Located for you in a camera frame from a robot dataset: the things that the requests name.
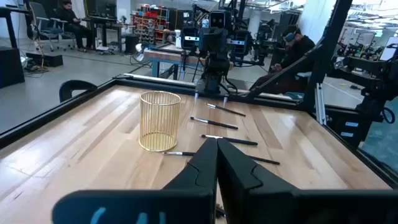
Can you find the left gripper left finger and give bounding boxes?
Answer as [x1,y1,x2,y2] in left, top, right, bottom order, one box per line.
[51,138,218,224]

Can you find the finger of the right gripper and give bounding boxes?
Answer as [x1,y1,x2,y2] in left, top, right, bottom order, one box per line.
[215,29,231,59]
[201,29,216,59]

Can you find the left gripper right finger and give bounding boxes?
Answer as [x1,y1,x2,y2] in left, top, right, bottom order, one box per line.
[217,138,398,224]

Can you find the thin black makeup brush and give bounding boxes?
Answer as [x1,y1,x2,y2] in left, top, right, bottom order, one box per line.
[206,103,247,118]
[200,134,259,146]
[190,116,239,131]
[162,151,281,166]

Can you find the workbench with blue legs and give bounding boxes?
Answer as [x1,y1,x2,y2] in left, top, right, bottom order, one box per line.
[143,43,218,81]

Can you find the shelf with coloured bins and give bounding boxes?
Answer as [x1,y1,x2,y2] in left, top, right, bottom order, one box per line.
[131,4,170,44]

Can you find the black bin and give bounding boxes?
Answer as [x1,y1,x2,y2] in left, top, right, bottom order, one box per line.
[124,33,140,55]

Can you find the person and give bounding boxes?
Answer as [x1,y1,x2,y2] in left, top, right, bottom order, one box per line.
[248,24,317,96]
[55,0,94,53]

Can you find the dark office desk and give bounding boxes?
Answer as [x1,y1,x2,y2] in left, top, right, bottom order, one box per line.
[81,16,135,54]

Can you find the black monitor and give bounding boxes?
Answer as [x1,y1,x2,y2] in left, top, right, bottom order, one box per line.
[83,0,118,19]

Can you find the black labelled controller box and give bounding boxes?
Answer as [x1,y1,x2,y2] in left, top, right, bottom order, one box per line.
[326,107,374,149]

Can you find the black low box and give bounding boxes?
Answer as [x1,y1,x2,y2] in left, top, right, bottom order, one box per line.
[25,52,64,68]

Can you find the black computer tower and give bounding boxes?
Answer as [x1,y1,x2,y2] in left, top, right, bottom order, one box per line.
[0,46,25,90]

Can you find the black standing desk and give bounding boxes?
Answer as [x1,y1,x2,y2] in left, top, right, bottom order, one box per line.
[0,6,30,49]

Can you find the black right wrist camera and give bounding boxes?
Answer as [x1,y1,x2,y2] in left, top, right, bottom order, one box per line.
[208,9,233,32]

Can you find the gold wire basket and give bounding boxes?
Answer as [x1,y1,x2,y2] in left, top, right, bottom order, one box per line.
[138,90,182,152]

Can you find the silver aluminium bracket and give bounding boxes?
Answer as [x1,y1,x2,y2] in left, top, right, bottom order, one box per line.
[314,82,327,126]

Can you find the black frame handle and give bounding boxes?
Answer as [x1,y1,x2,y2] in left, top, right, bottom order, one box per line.
[58,79,98,104]

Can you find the black aluminium rig frame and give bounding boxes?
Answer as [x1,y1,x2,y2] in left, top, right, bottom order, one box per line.
[0,0,398,187]

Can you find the tangled floor cables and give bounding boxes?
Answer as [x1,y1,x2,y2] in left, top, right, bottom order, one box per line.
[23,57,50,74]

